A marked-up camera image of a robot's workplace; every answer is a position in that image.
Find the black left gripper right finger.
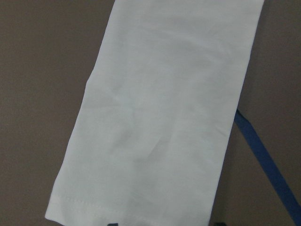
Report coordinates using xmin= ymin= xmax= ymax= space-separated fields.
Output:
xmin=215 ymin=222 xmax=226 ymax=226

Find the cream long-sleeve cat shirt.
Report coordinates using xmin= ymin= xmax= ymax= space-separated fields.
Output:
xmin=45 ymin=0 xmax=263 ymax=226

